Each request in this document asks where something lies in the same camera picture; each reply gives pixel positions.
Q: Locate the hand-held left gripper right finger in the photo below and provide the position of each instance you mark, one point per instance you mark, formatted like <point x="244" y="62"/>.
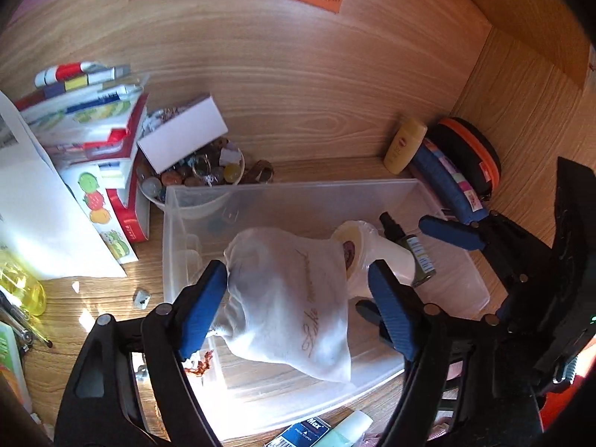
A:
<point x="391" y="309"/>

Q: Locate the fruit print paper sheet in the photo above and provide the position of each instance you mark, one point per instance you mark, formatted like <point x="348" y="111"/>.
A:
<point x="95" y="200"/>

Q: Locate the blue patchwork pencil pouch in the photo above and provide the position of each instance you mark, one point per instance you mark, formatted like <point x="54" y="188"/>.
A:
<point x="442" y="172"/>

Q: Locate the small white cardboard box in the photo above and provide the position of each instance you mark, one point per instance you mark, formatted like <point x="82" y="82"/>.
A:
<point x="186" y="132"/>

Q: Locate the white bowl of beads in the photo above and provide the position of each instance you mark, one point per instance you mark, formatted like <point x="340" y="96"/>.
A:
<point x="209" y="172"/>

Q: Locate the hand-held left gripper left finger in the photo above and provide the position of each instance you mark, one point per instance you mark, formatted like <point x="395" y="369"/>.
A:
<point x="205" y="309"/>

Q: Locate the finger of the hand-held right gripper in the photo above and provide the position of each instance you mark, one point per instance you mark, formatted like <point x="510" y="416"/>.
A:
<point x="367" y="312"/>
<point x="449" y="233"/>

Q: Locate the small white die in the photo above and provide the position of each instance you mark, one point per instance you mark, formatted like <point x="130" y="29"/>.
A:
<point x="142" y="300"/>

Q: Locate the yellow lotion bottle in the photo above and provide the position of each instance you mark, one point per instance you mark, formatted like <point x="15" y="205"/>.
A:
<point x="405" y="146"/>

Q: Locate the clear plastic storage box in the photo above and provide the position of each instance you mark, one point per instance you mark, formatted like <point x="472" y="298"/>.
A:
<point x="288" y="200"/>

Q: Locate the black case with orange zipper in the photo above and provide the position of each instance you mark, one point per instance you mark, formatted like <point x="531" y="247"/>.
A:
<point x="470" y="144"/>

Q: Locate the green white packet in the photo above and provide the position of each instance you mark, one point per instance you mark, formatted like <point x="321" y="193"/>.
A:
<point x="9" y="363"/>

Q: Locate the white paper sheet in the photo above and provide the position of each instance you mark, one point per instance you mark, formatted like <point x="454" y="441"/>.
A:
<point x="42" y="223"/>

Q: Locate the stack of books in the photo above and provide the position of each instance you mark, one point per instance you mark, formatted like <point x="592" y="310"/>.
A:
<point x="128" y="146"/>

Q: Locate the wooden desktop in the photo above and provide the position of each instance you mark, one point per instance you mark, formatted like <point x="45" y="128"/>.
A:
<point x="116" y="288"/>

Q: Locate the white cylinder container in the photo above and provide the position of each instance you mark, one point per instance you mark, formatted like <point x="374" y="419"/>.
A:
<point x="386" y="254"/>

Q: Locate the red and white marker pen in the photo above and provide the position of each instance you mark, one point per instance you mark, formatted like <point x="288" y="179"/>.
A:
<point x="65" y="72"/>

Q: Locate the light green tube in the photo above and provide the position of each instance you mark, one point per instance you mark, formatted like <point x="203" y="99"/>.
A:
<point x="347" y="430"/>

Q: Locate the dark spray bottle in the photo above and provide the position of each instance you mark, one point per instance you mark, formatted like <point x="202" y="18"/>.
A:
<point x="419" y="254"/>

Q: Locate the metal pen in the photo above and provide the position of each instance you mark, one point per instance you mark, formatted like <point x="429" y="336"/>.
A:
<point x="18" y="330"/>

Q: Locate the yellow translucent object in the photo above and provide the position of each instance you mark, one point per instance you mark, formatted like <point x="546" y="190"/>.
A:
<point x="23" y="288"/>

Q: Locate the small blue box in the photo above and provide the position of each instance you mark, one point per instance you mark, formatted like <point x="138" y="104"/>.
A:
<point x="302" y="433"/>

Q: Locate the pen with coloured bands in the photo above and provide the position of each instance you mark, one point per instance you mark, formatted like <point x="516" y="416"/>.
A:
<point x="77" y="83"/>

